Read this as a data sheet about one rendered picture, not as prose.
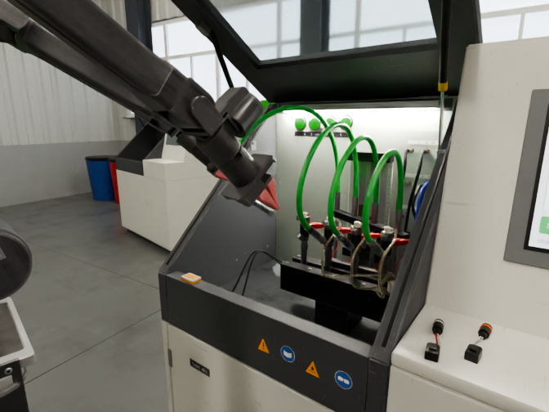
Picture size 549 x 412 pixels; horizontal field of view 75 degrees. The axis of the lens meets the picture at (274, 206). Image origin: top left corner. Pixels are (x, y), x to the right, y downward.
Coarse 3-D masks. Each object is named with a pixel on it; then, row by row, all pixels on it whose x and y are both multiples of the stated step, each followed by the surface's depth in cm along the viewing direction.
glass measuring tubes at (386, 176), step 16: (352, 160) 116; (368, 160) 112; (352, 176) 117; (368, 176) 116; (384, 176) 111; (352, 192) 118; (384, 192) 112; (384, 208) 113; (384, 224) 116; (368, 256) 118
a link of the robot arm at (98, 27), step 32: (32, 0) 38; (64, 0) 39; (64, 32) 41; (96, 32) 42; (128, 32) 45; (96, 64) 45; (128, 64) 45; (160, 64) 48; (160, 96) 48; (192, 96) 51
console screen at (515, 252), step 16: (544, 96) 70; (544, 112) 70; (528, 128) 71; (544, 128) 70; (528, 144) 71; (544, 144) 70; (528, 160) 71; (544, 160) 69; (528, 176) 71; (544, 176) 69; (528, 192) 71; (544, 192) 69; (512, 208) 72; (528, 208) 71; (544, 208) 69; (512, 224) 72; (528, 224) 70; (544, 224) 69; (512, 240) 72; (528, 240) 70; (544, 240) 69; (512, 256) 72; (528, 256) 70; (544, 256) 69
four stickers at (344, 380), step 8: (264, 344) 84; (280, 344) 80; (280, 352) 81; (288, 352) 79; (288, 360) 80; (312, 360) 76; (312, 368) 76; (320, 368) 75; (336, 368) 72; (336, 376) 73; (344, 376) 71; (352, 376) 70; (336, 384) 73; (344, 384) 72; (352, 384) 71
